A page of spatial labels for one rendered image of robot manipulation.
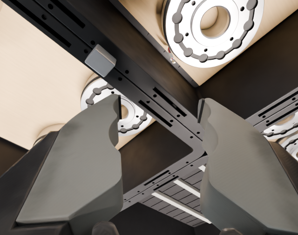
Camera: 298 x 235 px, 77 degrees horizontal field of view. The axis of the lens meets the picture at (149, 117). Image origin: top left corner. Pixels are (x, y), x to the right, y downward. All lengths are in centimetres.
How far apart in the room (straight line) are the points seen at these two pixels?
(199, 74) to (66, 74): 18
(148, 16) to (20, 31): 15
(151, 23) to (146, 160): 18
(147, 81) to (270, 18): 18
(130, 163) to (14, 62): 21
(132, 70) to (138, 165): 17
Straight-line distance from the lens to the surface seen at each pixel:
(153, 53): 23
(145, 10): 25
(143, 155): 29
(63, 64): 28
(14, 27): 29
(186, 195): 52
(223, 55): 25
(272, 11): 29
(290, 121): 35
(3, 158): 41
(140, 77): 16
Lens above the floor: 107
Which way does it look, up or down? 52 degrees down
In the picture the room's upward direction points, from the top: 177 degrees clockwise
